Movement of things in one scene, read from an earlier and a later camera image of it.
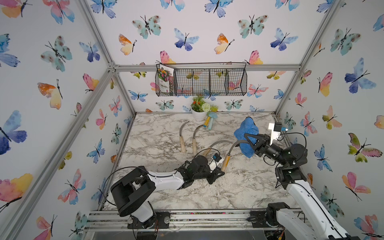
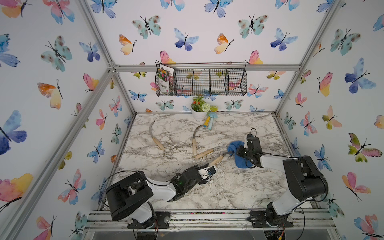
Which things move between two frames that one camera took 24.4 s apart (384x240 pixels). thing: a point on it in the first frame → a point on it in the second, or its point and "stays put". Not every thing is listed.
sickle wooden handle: [225, 163] → [154, 138]
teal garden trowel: [212, 114] stays put
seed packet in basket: [166, 76] stays put
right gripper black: [263, 149] → [239, 150]
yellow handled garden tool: [206, 121] stays put
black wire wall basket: [201, 79] stays put
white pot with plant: [200, 109] stays put
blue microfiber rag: [247, 126] → [240, 162]
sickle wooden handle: [209, 148] → [209, 151]
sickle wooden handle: [182, 140] → [216, 161]
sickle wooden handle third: [194, 143] stays put
